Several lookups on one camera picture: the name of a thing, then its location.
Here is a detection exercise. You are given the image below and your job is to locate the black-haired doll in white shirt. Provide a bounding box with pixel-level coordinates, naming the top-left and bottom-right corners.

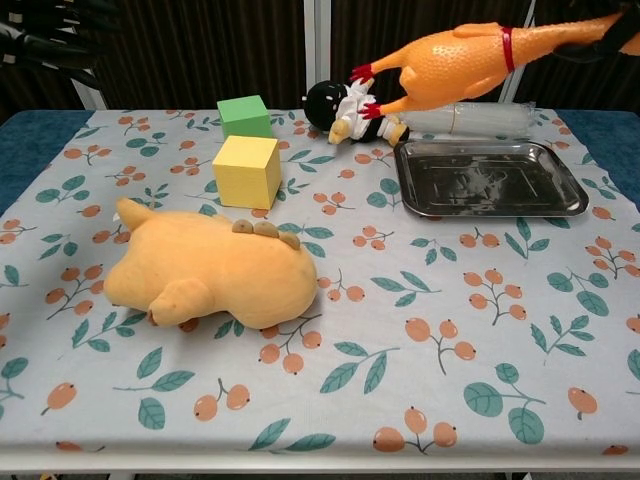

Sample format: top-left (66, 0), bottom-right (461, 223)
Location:
top-left (305, 78), bottom-right (412, 147)

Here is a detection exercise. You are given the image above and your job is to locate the yellow foam cube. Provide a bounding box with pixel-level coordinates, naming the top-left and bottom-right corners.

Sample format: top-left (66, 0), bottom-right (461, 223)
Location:
top-left (211, 134), bottom-right (283, 211)

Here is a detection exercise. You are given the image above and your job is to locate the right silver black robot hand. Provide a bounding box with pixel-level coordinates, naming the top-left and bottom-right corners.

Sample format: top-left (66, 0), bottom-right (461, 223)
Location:
top-left (559, 0), bottom-right (640, 65)

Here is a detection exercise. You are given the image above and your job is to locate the clear plastic bottle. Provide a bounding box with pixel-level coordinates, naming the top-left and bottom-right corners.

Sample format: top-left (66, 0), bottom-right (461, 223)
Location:
top-left (396, 100), bottom-right (538, 140)

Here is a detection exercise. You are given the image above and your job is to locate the orange rubber chicken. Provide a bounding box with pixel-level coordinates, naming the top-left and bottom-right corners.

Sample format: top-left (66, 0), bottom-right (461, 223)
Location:
top-left (348, 11), bottom-right (640, 122)

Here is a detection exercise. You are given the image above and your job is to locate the rectangular stainless steel tray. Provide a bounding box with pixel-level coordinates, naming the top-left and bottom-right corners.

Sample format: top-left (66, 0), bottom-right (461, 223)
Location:
top-left (392, 139), bottom-right (591, 220)

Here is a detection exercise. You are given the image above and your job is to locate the yellow plush dinosaur toy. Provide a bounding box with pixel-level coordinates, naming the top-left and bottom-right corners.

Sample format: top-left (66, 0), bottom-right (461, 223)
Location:
top-left (102, 196), bottom-right (320, 331)

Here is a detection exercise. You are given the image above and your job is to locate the floral printed tablecloth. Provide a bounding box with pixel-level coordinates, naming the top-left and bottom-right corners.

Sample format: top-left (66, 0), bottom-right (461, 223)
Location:
top-left (0, 106), bottom-right (640, 459)

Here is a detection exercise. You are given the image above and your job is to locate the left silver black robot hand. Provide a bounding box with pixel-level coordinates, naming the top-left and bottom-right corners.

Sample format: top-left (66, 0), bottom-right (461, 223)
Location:
top-left (0, 7), bottom-right (117, 87)

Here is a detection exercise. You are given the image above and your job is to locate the green foam cube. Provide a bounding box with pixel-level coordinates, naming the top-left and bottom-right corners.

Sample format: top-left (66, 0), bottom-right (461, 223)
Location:
top-left (216, 94), bottom-right (275, 141)

